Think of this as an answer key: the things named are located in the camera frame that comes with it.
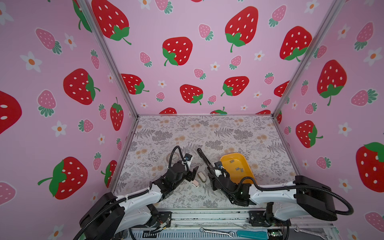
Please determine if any black stapler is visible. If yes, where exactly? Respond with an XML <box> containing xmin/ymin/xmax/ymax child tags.
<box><xmin>197</xmin><ymin>148</ymin><xmax>213</xmax><ymax>171</ymax></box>

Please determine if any clear tape roll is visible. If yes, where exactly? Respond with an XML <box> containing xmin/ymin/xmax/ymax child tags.
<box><xmin>165</xmin><ymin>153</ymin><xmax>180</xmax><ymax>165</ymax></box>

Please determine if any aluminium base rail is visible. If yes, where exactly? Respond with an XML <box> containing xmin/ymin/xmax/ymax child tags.
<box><xmin>113</xmin><ymin>209</ymin><xmax>341</xmax><ymax>240</ymax></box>

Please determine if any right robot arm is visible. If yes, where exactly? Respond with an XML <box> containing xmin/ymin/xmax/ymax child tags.
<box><xmin>207</xmin><ymin>163</ymin><xmax>354</xmax><ymax>224</ymax></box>

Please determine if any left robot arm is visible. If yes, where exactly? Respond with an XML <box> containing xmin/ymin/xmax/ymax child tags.
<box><xmin>74</xmin><ymin>152</ymin><xmax>198</xmax><ymax>240</ymax></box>

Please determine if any silver wrench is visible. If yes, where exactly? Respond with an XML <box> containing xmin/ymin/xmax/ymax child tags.
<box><xmin>294</xmin><ymin>226</ymin><xmax>328</xmax><ymax>240</ymax></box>
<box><xmin>200</xmin><ymin>228</ymin><xmax>235</xmax><ymax>238</ymax></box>

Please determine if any yellow plastic tray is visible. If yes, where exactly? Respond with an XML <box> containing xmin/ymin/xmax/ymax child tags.
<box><xmin>220</xmin><ymin>153</ymin><xmax>255</xmax><ymax>184</ymax></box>

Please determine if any teal handled tool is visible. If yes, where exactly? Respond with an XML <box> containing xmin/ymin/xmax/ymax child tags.
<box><xmin>237</xmin><ymin>230</ymin><xmax>269</xmax><ymax>240</ymax></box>

